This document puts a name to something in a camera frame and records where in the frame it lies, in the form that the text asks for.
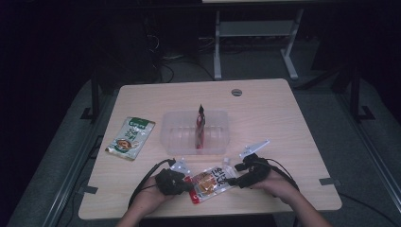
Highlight white metal desk frame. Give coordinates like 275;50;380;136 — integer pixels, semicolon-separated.
212;9;305;81

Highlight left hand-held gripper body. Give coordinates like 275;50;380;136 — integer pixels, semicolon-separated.
154;158;192;197

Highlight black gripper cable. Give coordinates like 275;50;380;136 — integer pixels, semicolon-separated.
127;158;177;207
256;156;393;227

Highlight clear plastic container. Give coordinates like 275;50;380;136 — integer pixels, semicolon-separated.
160;109;231;156

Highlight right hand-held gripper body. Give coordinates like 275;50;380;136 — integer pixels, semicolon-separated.
238;139;272;189

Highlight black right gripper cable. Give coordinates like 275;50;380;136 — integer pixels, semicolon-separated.
256;156;393;227

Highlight black metal stand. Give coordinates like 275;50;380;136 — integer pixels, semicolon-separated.
346;64;376;123
79;67;102;123

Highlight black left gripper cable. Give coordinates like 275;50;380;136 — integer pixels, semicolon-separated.
127;158;177;207

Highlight red and black snack packet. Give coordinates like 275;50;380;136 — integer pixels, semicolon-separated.
194;104;207;150

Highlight green and white food packet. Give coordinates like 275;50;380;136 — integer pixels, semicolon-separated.
104;116;156;161

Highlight person's right hand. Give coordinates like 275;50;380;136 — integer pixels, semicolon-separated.
251;169;301;205

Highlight person's left hand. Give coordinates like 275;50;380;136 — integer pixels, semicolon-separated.
133;175;178;211

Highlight bundle of floor cables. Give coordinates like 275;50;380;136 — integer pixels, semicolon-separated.
146;32;216;83

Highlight grey tape piece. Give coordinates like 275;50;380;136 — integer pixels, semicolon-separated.
77;185;99;195
318;177;342;187

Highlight white and orange sauce pouch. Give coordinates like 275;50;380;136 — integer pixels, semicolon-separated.
183;157;238;205

